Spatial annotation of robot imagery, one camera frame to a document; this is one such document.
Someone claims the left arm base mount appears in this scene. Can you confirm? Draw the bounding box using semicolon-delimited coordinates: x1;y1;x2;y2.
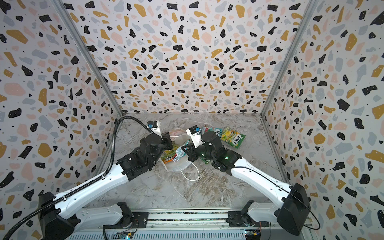
105;212;149;229

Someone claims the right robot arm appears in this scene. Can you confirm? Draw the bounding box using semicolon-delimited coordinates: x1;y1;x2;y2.
182;126;311;236

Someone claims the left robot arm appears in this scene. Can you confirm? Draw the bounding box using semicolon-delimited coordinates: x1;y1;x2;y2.
39;132;173;240

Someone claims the green white snack packet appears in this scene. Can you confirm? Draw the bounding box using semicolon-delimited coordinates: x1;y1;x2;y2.
173;140;190;163

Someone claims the corner aluminium post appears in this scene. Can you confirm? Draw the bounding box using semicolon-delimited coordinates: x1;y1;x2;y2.
51;1;124;117
261;0;317;120

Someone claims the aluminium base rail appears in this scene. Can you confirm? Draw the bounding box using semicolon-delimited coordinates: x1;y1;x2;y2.
69;208;316;240

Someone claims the black corrugated cable conduit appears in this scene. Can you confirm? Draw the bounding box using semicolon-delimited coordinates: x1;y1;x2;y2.
1;115;152;240

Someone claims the white paper gift bag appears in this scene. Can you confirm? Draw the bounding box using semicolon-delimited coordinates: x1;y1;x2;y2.
161;128;200;182

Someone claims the red green Fox's candy bag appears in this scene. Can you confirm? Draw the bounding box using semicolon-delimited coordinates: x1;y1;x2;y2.
202;125;223;138

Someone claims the right corner aluminium post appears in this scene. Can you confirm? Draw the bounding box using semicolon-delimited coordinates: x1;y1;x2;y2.
261;0;317;120

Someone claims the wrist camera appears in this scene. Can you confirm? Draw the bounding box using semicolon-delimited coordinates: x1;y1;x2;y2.
186;125;203;148
147;121;163;141

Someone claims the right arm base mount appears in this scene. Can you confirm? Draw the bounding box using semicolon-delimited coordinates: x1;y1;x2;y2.
227;211;270;228

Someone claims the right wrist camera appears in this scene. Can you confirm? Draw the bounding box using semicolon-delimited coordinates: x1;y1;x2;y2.
186;125;203;148

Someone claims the left corner aluminium post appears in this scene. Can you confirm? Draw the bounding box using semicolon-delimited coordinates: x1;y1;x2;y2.
51;1;124;117

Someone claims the yellow green Fox's candy bag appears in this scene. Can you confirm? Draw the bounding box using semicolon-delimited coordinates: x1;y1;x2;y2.
221;127;246;149

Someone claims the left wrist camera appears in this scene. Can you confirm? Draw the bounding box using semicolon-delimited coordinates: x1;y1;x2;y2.
147;121;163;141

